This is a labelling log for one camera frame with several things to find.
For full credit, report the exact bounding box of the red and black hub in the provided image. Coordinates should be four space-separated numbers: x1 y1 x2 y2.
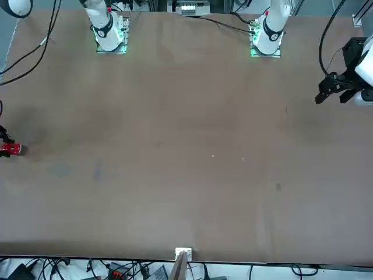
107 261 131 279

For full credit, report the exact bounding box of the aluminium camera post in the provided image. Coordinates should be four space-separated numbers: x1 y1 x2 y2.
168 250 189 280

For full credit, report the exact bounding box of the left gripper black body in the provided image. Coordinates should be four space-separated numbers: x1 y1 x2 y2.
337 37 368 92

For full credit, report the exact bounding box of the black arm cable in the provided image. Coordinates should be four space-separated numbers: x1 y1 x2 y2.
318 0 352 77
0 0 64 86

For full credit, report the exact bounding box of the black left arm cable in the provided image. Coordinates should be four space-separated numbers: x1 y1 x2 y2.
318 0 352 77

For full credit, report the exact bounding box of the red toy car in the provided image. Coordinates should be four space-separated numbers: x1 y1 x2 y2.
0 142 23 158

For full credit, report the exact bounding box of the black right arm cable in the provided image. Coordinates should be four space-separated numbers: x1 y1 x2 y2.
0 0 64 86

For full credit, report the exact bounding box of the black flat box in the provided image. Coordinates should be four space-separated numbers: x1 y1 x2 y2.
5 263 34 280

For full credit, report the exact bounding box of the thin black table cable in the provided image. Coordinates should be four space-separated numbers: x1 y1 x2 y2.
199 13 252 33

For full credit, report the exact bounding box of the white post foot bracket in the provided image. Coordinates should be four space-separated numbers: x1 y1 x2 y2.
174 246 193 261

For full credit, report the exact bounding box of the white socket strip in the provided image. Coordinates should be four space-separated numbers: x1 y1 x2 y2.
174 3 211 16

